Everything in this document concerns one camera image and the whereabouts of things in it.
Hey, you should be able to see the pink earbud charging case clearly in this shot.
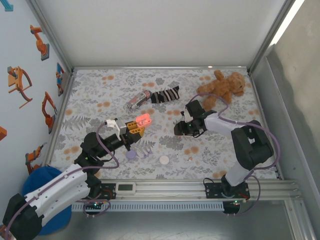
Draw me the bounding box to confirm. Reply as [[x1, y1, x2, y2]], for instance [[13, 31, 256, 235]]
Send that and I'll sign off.
[[136, 113, 153, 127]]

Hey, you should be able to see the grey red patterned sock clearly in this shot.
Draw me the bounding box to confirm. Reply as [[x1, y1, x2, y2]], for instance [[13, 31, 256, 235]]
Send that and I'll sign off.
[[126, 90, 153, 110]]

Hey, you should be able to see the black white striped sock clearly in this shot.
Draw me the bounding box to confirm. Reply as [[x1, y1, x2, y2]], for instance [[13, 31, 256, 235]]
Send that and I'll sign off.
[[149, 85, 181, 105]]

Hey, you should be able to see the brown teddy bear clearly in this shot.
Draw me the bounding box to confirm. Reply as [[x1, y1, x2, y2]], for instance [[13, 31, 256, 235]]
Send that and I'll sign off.
[[196, 69, 246, 110]]

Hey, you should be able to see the white digital display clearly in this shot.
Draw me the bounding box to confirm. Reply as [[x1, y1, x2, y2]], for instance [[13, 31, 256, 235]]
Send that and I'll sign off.
[[114, 182, 137, 195]]

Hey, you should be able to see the floral tablecloth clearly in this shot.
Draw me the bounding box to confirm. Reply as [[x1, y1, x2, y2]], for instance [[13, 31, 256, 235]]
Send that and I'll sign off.
[[49, 68, 280, 180]]

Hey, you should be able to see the black controller board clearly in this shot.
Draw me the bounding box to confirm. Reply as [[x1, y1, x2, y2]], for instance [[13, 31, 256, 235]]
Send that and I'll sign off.
[[83, 199, 108, 214], [223, 199, 243, 215]]

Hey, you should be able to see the blue cap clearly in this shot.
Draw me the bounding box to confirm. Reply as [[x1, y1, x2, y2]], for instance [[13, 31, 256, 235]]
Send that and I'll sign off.
[[22, 166, 73, 236]]

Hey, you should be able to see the blue conveyor sticker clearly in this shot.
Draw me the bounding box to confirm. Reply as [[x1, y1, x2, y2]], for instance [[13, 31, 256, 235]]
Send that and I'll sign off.
[[56, 62, 66, 97]]

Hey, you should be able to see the orange gripper sticker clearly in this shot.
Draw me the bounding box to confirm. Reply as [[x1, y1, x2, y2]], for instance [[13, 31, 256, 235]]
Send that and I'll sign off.
[[6, 66, 33, 109]]

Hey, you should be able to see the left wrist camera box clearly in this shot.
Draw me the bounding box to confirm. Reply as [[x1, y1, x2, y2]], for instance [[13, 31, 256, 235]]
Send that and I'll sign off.
[[105, 118, 128, 136]]

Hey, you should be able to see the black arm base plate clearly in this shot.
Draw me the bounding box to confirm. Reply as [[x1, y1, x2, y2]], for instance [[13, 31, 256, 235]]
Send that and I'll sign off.
[[74, 181, 112, 201], [203, 176, 251, 201]]

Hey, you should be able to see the aluminium frame rail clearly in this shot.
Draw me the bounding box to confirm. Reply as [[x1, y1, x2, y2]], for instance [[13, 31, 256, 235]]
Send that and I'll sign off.
[[73, 65, 251, 72]]

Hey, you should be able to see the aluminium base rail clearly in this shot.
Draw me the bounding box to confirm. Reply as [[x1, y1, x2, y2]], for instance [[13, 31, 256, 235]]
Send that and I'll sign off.
[[99, 178, 300, 201]]

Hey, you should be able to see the white slotted cable duct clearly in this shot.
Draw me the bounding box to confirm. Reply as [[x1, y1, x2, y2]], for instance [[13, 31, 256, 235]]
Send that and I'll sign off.
[[71, 201, 225, 212]]

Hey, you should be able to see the aluminium frame post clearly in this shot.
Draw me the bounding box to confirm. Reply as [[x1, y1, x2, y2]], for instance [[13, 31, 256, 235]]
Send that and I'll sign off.
[[26, 0, 76, 75], [247, 0, 301, 75]]

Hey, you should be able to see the teal wall sticker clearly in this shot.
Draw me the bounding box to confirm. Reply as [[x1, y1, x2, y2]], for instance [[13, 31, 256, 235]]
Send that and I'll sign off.
[[0, 0, 14, 12]]

